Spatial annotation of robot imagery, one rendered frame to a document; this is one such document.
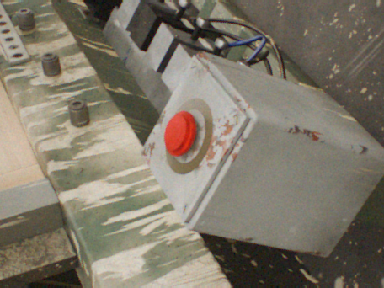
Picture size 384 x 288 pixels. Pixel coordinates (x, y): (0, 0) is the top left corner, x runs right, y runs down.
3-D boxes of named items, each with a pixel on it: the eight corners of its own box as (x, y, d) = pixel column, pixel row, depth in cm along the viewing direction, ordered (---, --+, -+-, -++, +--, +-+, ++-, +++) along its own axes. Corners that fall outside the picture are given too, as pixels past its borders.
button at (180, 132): (214, 130, 73) (194, 125, 71) (192, 168, 74) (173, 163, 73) (196, 107, 76) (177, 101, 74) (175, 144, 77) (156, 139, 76)
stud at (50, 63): (63, 76, 117) (60, 56, 115) (45, 80, 116) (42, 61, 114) (58, 66, 119) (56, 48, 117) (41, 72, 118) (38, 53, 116)
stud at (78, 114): (92, 125, 107) (89, 106, 105) (73, 130, 107) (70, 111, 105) (86, 115, 109) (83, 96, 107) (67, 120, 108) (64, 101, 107)
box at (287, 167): (402, 161, 78) (253, 114, 68) (333, 261, 82) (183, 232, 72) (335, 95, 87) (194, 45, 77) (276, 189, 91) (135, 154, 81)
